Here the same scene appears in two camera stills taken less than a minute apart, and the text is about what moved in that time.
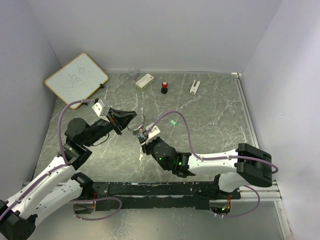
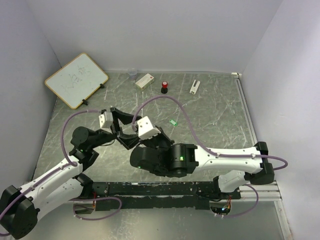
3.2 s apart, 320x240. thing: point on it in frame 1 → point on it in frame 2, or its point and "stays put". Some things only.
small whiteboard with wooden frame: x=77 y=79 stays put
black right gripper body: x=148 y=149 → x=160 y=141
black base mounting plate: x=112 y=196 stays put
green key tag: x=173 y=122 stays put
